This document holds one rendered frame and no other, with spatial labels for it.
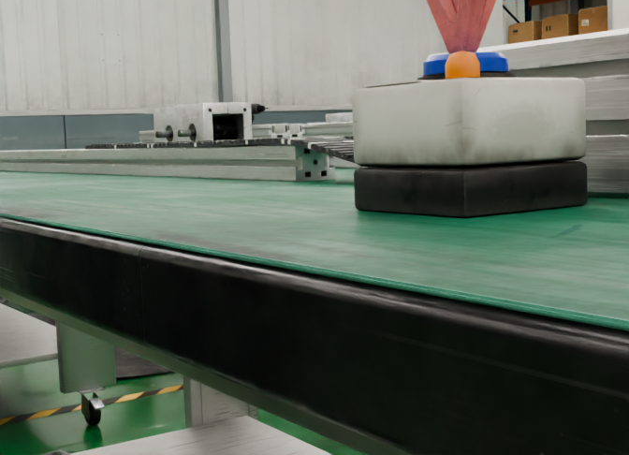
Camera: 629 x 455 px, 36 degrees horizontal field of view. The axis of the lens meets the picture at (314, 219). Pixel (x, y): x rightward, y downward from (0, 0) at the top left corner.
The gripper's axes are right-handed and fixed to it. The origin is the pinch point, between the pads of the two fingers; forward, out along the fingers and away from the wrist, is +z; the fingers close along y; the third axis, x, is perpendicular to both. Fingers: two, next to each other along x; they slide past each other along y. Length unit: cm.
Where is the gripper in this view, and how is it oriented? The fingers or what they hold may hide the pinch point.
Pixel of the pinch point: (462, 36)
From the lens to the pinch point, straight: 46.9
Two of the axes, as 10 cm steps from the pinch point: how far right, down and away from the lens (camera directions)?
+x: -5.6, -0.6, 8.3
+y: 8.3, -0.8, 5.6
